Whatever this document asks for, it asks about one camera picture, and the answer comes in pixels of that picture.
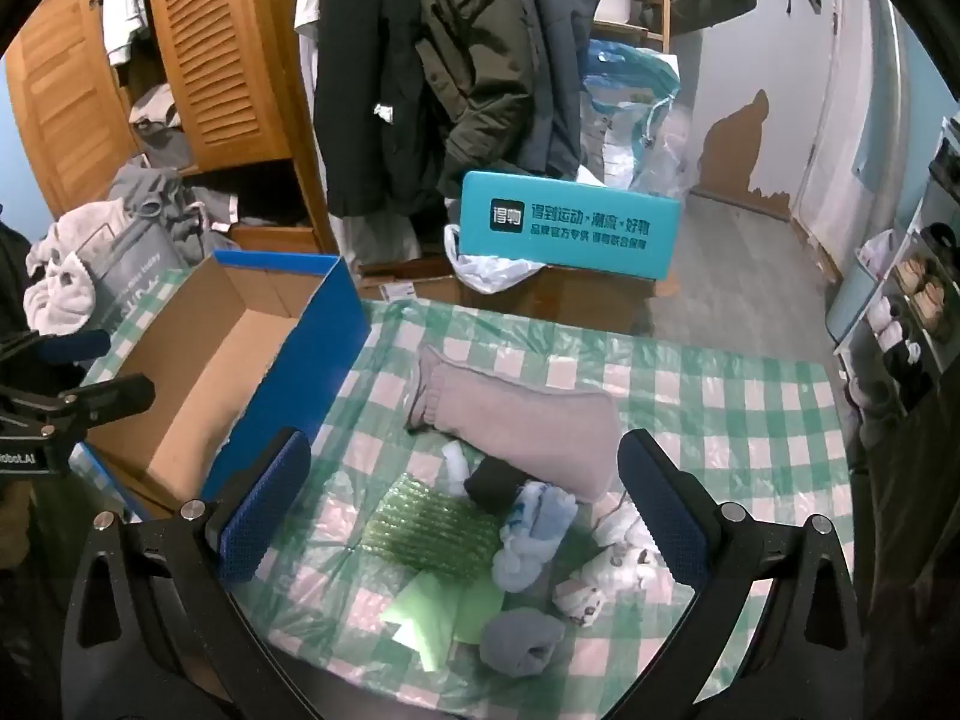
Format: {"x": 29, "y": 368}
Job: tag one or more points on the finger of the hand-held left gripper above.
{"x": 75, "y": 345}
{"x": 112, "y": 396}

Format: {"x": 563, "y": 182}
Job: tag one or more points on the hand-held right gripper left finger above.
{"x": 262, "y": 510}

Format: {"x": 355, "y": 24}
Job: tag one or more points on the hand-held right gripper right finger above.
{"x": 660, "y": 510}

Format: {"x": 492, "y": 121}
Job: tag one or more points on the blue cardboard box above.
{"x": 187, "y": 360}

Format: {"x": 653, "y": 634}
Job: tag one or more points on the light blue sock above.
{"x": 536, "y": 532}

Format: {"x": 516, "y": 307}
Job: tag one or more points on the long pink knit sock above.
{"x": 525, "y": 420}

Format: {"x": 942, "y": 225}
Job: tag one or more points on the black sock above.
{"x": 495, "y": 487}

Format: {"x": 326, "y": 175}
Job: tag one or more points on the green striped sock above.
{"x": 427, "y": 532}

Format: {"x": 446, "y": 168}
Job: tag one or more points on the grey sock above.
{"x": 521, "y": 645}

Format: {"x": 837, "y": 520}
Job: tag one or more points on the light green sock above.
{"x": 427, "y": 615}

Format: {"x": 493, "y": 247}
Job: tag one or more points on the white towel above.
{"x": 67, "y": 270}

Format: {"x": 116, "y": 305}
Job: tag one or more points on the black cloth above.
{"x": 13, "y": 270}

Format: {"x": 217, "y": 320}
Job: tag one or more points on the green checked plastic tablecloth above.
{"x": 712, "y": 427}

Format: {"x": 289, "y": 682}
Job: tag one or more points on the grey printed bag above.
{"x": 142, "y": 270}

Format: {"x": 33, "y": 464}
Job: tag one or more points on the grey hoodie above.
{"x": 157, "y": 195}

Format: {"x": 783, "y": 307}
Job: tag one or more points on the brown cardboard box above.
{"x": 592, "y": 300}

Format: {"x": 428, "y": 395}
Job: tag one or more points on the grey folded clothes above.
{"x": 161, "y": 135}

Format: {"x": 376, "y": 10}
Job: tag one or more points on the wooden wardrobe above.
{"x": 277, "y": 240}

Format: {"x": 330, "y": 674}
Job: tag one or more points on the wooden louvered wardrobe door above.
{"x": 217, "y": 52}
{"x": 60, "y": 112}

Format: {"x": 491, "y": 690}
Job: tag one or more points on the flat labelled cardboard box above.
{"x": 420, "y": 286}

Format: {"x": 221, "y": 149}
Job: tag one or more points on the light blue bin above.
{"x": 847, "y": 307}

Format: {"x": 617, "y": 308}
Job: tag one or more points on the white plastic bag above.
{"x": 487, "y": 274}

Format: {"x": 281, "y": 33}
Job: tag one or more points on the long white garment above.
{"x": 375, "y": 236}

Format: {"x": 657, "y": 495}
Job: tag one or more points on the teal printed box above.
{"x": 570, "y": 225}

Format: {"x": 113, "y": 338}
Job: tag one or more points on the white hanging shirt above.
{"x": 124, "y": 0}

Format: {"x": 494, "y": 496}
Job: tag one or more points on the white shoe rack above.
{"x": 922, "y": 277}

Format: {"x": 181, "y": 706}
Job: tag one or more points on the black jacket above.
{"x": 367, "y": 90}

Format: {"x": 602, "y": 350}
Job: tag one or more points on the clear storage bag blue top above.
{"x": 630, "y": 90}

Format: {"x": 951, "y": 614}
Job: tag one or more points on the dark blue jacket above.
{"x": 562, "y": 52}

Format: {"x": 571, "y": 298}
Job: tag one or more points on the olive green jacket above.
{"x": 472, "y": 52}

